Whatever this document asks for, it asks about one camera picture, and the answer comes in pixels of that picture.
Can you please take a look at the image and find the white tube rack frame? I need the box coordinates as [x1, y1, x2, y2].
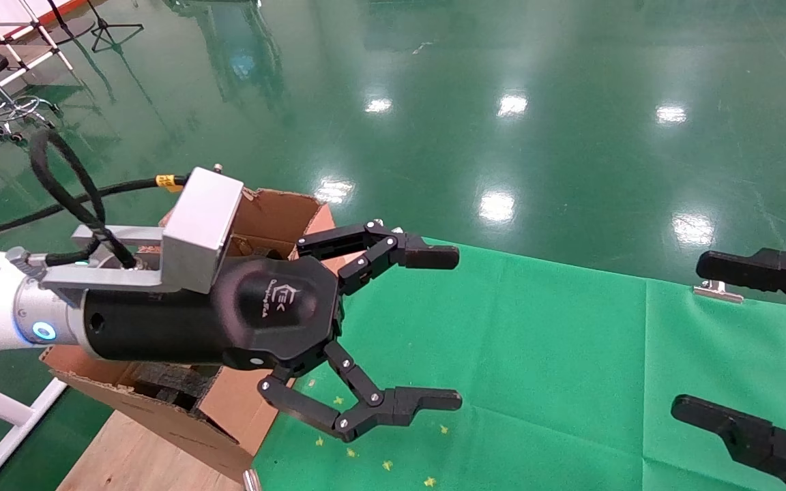
[0, 0, 74, 140]

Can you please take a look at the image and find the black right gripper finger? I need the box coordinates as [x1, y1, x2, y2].
[695, 249, 786, 331]
[669, 396, 786, 491]

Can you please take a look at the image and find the black cable with yellow tag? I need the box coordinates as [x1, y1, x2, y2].
[0, 128, 193, 271]

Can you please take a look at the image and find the black round base stand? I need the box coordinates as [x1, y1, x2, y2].
[47, 0, 98, 44]

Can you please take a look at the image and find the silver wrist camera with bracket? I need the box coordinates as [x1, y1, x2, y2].
[42, 164, 246, 295]

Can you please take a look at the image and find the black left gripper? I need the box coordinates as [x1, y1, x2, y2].
[83, 220, 463, 443]

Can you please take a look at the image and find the green cloth mat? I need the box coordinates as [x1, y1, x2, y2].
[251, 234, 786, 491]

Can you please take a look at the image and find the black tripod stand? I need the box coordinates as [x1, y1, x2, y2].
[88, 0, 145, 53]

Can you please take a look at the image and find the large open cardboard carton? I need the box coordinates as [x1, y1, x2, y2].
[40, 188, 336, 481]

